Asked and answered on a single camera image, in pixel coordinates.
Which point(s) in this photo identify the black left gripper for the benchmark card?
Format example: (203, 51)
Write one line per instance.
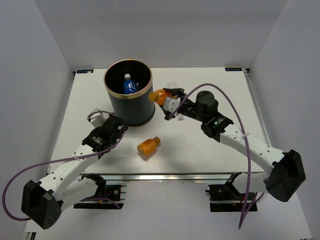
(124, 127)

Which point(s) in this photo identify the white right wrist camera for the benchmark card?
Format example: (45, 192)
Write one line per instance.
(171, 104)

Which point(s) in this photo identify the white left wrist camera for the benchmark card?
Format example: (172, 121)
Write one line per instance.
(97, 118)

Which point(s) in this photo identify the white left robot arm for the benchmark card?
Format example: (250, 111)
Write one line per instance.
(45, 200)

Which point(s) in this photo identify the orange juice bottle with label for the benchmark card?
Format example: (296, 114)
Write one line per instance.
(148, 147)

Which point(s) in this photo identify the clear bottle dark blue label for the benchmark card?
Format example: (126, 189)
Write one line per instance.
(129, 86)

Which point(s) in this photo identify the crushed bottle light blue label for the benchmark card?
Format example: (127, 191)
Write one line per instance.
(173, 85)

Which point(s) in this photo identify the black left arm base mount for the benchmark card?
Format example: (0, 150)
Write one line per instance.
(107, 196)

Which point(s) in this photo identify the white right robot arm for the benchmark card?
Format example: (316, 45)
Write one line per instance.
(283, 172)

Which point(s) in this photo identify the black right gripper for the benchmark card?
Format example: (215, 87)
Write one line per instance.
(176, 91)

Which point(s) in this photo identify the blue sticker corner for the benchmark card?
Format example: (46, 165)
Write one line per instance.
(233, 69)
(84, 71)

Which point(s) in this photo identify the aluminium table edge rail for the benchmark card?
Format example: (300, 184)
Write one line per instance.
(247, 76)

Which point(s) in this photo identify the blue sticker left corner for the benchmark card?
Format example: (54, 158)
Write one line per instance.
(84, 71)

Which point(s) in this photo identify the dark cylindrical bin gold rim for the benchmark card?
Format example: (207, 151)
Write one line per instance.
(135, 109)

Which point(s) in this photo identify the blue sticker right corner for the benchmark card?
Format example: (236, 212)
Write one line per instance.
(233, 69)

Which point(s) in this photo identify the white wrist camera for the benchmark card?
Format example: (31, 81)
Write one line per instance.
(171, 104)
(97, 118)

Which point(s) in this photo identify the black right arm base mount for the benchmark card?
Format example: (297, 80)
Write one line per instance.
(226, 191)

